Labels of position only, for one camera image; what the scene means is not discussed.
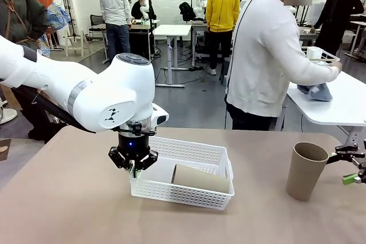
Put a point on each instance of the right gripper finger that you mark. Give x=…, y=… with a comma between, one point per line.
x=350, y=179
x=347, y=149

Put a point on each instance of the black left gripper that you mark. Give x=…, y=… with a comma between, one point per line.
x=133, y=145

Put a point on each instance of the brown paper cup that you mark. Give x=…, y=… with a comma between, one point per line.
x=304, y=178
x=200, y=179

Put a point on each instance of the white perforated plastic basket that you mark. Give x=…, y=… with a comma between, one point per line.
x=183, y=195

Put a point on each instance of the grey blue cloth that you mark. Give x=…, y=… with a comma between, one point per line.
x=321, y=94

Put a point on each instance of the person's right forearm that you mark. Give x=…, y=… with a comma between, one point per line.
x=317, y=72

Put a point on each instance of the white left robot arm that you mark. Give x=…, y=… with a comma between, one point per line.
x=85, y=95

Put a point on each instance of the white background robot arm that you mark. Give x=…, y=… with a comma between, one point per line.
x=200, y=1

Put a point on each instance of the person's right hand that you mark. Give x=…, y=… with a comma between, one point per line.
x=337, y=67

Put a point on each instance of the large white table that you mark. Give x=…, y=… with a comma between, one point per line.
x=343, y=107

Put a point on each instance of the white plastic container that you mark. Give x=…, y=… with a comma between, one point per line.
x=314, y=52

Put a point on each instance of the power strip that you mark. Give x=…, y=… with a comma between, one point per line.
x=196, y=68

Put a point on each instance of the brown wooden board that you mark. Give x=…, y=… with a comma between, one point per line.
x=5, y=149

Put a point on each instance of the person in white sweater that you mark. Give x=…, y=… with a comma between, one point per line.
x=257, y=55

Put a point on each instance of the wooden step stool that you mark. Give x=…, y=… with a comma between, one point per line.
x=66, y=45

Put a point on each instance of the white round fan base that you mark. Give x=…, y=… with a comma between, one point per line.
x=8, y=115

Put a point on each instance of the white height-adjustable desk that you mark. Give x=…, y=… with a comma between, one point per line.
x=173, y=29

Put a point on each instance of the person in black outfit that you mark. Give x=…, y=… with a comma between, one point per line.
x=340, y=12

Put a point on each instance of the black office chair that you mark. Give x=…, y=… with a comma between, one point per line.
x=98, y=21

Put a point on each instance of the seated person in dark clothes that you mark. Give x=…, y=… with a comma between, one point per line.
x=140, y=7

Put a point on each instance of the person in white shirt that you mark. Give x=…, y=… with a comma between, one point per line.
x=114, y=4

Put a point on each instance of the black bag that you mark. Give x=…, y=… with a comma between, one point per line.
x=187, y=11

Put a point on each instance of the person in orange blue clothes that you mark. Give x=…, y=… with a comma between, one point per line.
x=57, y=15

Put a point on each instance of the person in yellow hoodie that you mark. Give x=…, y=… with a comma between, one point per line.
x=223, y=7

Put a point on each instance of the person in grey green jacket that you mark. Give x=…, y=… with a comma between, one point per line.
x=17, y=12

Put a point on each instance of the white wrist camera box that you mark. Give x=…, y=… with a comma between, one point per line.
x=160, y=115

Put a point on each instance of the desk with dark frame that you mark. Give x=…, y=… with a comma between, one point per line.
x=143, y=24

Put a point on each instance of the desk with white frame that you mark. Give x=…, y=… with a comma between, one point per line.
x=197, y=27

